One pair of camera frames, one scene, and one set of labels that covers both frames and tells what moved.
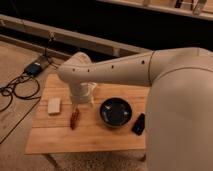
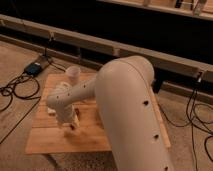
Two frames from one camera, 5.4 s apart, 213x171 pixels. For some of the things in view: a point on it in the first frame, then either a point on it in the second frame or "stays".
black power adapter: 33,68 stays
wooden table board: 106,124 stays
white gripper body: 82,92 to 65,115
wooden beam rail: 99,45 stays
